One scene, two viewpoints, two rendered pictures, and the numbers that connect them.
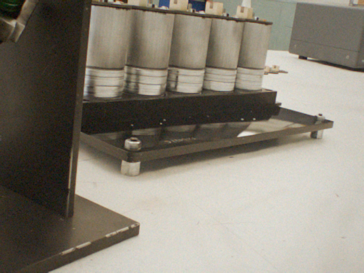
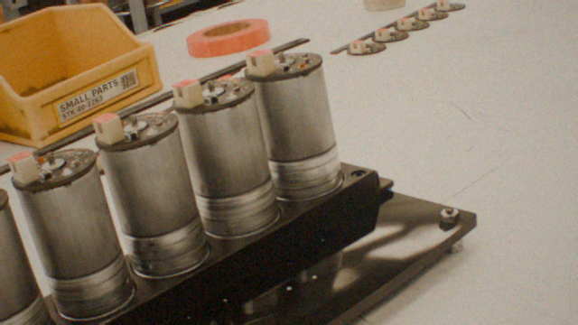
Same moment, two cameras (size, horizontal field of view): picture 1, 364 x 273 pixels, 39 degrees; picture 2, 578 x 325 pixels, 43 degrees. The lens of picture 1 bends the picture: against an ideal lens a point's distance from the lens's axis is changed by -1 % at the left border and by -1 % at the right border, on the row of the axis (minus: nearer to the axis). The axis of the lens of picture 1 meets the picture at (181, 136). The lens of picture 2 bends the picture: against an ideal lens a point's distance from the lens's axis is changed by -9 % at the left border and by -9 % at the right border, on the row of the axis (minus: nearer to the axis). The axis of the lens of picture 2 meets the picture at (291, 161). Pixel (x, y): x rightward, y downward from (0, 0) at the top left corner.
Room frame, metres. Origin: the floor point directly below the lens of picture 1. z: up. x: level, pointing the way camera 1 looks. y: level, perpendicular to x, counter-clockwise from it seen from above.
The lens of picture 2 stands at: (0.08, -0.07, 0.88)
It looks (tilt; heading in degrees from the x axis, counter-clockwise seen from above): 22 degrees down; 10
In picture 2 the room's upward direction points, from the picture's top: 11 degrees counter-clockwise
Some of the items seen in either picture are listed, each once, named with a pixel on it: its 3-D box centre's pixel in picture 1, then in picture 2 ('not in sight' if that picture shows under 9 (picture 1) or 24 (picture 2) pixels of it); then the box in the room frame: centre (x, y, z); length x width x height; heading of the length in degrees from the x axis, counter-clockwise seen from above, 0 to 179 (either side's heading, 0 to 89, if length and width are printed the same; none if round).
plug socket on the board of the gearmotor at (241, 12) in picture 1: (245, 12); (262, 61); (0.31, -0.03, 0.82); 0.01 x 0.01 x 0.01; 49
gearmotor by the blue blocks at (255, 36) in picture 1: (245, 60); (296, 136); (0.32, -0.03, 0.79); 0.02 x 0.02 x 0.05
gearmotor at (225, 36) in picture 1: (216, 59); (229, 170); (0.30, -0.01, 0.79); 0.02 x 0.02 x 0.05
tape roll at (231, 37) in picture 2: not in sight; (228, 36); (0.62, 0.05, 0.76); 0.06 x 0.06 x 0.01
